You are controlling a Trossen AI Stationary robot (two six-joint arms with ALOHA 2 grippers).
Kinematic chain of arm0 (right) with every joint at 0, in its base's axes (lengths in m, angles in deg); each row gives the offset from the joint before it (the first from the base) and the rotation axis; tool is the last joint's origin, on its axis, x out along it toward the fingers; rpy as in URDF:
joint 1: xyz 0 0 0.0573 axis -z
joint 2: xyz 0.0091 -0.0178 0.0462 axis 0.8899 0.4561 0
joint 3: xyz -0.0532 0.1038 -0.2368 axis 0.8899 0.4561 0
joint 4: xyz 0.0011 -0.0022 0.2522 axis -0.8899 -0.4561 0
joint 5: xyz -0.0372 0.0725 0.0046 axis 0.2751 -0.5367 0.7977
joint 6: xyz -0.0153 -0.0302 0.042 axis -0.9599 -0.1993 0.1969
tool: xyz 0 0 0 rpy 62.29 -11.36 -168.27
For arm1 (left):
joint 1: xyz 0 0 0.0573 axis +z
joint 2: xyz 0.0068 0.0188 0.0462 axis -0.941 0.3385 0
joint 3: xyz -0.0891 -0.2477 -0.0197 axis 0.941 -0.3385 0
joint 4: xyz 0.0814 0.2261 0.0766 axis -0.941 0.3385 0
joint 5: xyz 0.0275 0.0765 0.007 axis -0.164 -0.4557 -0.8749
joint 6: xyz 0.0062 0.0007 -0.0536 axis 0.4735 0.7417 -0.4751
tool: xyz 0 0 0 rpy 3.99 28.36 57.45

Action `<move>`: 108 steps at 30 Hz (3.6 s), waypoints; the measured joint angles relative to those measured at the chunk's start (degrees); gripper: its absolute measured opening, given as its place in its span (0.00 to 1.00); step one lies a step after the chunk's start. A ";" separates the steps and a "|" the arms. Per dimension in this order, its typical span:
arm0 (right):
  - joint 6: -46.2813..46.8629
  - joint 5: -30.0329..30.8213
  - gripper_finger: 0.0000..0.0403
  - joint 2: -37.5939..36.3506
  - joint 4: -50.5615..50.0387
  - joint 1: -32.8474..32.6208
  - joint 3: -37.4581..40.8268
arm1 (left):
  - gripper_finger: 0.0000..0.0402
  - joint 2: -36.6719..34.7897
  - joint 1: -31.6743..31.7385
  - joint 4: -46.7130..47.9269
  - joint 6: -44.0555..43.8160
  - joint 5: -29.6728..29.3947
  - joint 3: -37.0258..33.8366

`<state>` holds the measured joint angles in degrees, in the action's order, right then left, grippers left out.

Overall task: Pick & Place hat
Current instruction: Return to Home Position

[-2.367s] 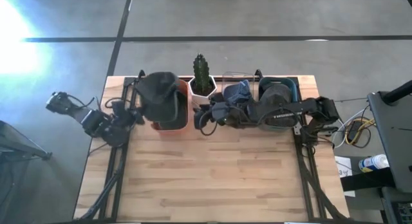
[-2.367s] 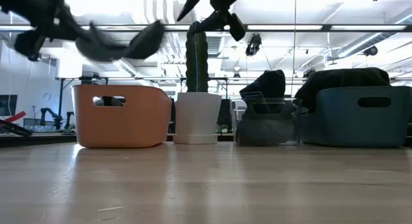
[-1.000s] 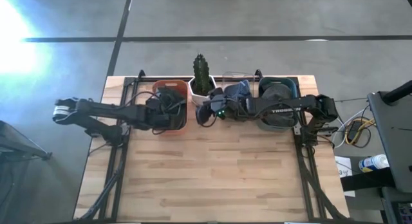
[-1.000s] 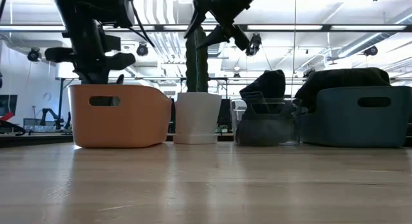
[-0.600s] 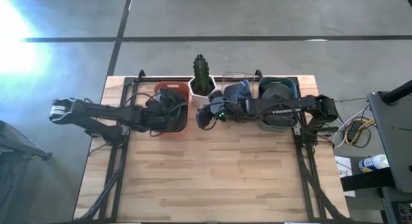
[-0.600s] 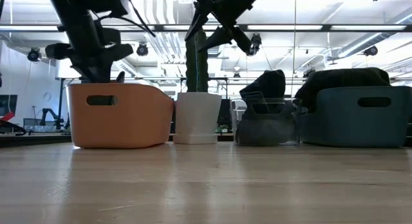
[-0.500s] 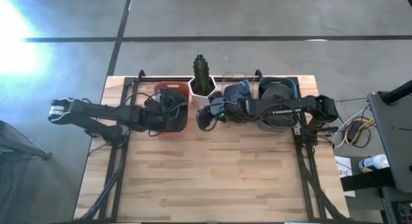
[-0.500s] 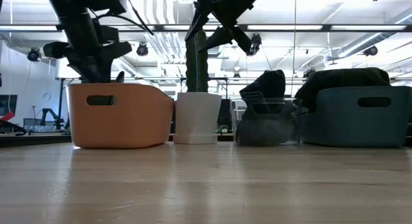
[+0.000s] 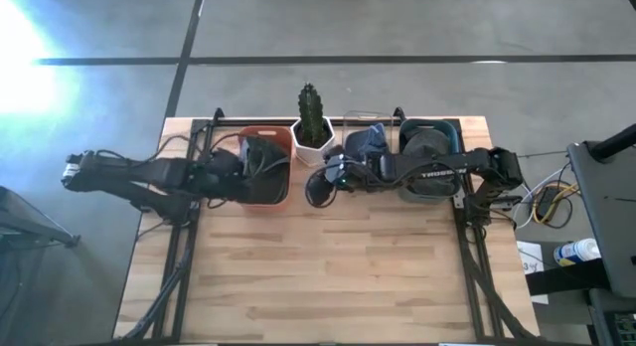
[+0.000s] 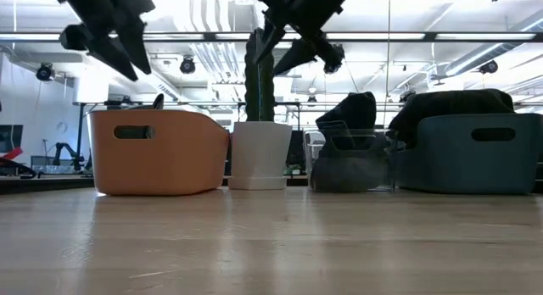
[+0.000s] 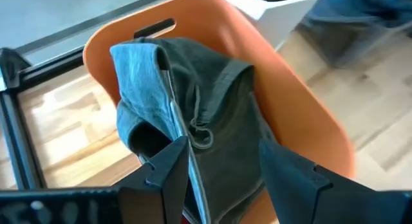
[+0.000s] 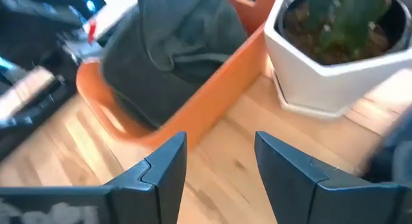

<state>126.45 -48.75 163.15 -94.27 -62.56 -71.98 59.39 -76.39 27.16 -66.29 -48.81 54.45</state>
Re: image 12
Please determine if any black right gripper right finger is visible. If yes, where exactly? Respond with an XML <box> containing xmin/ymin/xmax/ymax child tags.
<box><xmin>254</xmin><ymin>130</ymin><xmax>412</xmax><ymax>224</ymax></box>

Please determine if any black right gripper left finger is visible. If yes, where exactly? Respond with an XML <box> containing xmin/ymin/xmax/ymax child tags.
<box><xmin>0</xmin><ymin>131</ymin><xmax>188</xmax><ymax>224</ymax></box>

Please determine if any navy blue cap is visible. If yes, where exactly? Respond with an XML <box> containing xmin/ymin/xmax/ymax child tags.
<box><xmin>360</xmin><ymin>111</ymin><xmax>412</xmax><ymax>186</ymax></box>

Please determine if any orange plastic basket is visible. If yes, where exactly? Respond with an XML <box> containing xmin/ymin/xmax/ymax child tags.
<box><xmin>75</xmin><ymin>0</ymin><xmax>278</xmax><ymax>151</ymax></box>

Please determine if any white hexagonal plant pot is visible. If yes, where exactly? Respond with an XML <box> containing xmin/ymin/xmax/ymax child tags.
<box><xmin>263</xmin><ymin>0</ymin><xmax>412</xmax><ymax>120</ymax></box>

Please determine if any green cactus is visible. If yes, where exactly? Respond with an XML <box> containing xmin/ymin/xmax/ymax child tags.
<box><xmin>305</xmin><ymin>0</ymin><xmax>392</xmax><ymax>57</ymax></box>

